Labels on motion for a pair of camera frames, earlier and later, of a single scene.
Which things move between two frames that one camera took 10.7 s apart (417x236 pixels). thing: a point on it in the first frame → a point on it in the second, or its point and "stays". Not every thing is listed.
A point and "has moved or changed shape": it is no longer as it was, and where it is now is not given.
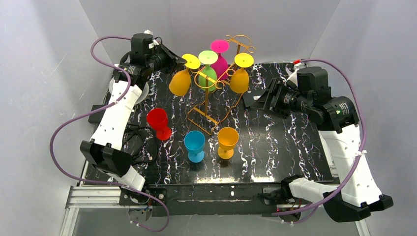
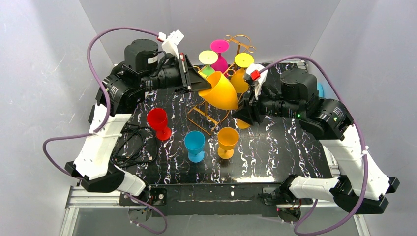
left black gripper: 166,56 → 187,74
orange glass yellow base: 180,82 has moved or changed shape
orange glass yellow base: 227,137 stays
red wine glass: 157,119 stays
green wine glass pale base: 208,75 stays
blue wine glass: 194,142 stays
